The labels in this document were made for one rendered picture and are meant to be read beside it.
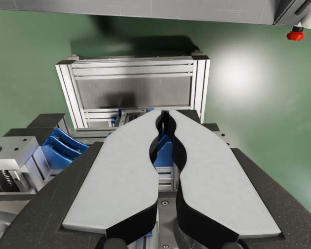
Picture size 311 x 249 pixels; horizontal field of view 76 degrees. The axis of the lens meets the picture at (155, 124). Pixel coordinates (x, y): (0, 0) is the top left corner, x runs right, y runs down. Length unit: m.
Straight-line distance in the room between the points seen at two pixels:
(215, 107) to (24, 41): 1.35
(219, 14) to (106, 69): 0.88
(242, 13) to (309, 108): 1.54
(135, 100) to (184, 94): 0.30
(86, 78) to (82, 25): 0.34
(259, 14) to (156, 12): 0.17
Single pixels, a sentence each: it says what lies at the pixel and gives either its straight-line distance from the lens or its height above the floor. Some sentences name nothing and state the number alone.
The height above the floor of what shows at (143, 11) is 0.95.
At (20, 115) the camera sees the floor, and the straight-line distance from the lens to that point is 1.85.
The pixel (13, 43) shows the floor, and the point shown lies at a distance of 1.62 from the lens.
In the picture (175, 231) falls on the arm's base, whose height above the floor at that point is 1.06.
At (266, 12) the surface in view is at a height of 0.95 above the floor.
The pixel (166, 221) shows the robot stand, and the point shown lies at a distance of 0.55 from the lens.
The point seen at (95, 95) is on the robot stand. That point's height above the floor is 0.21.
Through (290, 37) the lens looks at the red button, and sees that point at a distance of 0.61.
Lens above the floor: 1.32
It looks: 57 degrees down
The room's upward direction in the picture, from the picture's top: 179 degrees counter-clockwise
